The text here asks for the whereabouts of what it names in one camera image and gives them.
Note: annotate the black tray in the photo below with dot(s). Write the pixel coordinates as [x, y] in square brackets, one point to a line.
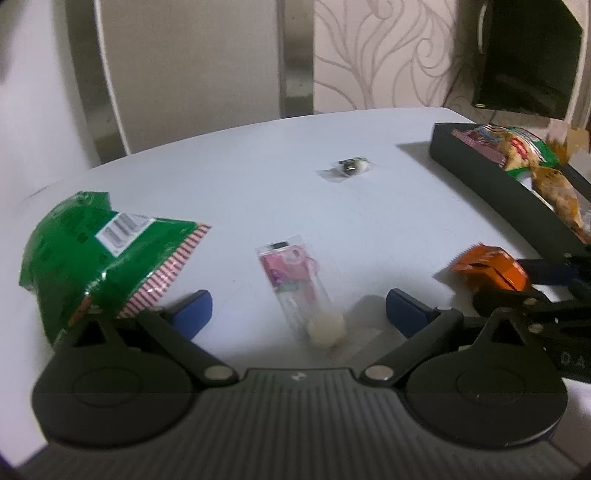
[485, 175]

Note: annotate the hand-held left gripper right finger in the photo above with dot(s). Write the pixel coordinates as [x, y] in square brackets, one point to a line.
[406, 314]

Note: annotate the small orange snack packet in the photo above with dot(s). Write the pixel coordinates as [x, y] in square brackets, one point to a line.
[489, 270]

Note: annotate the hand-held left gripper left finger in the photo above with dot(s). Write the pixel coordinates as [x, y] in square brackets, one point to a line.
[194, 314]

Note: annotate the dark silver-wrapped candy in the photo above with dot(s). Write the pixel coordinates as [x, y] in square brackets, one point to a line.
[353, 166]

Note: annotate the beige cracker packet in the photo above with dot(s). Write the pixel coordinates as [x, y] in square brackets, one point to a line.
[561, 194]

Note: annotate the black television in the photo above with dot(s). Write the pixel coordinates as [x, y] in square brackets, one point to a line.
[526, 60]

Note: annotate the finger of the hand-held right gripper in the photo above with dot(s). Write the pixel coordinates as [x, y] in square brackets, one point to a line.
[512, 299]
[547, 272]

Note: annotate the green snack bag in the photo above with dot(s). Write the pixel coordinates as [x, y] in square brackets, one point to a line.
[512, 147]
[92, 258]

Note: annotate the clear packet with pink label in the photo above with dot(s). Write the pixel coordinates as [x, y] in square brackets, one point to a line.
[295, 281]

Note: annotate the brown cardboard box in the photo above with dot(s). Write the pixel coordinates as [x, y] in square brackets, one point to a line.
[577, 138]

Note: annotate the beige door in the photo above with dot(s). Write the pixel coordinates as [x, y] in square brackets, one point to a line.
[194, 69]

